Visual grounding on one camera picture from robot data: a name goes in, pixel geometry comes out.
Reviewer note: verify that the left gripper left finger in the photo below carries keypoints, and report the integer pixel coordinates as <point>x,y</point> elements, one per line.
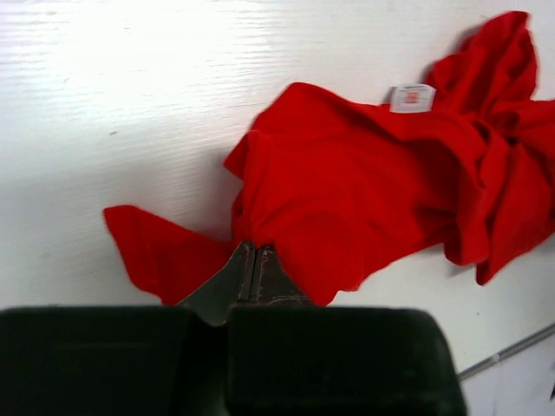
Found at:
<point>213,299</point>

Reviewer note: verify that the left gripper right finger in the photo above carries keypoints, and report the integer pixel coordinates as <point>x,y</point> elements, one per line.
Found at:
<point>270,285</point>

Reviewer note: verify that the red t shirt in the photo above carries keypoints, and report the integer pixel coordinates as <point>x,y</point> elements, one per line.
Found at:
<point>343,189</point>

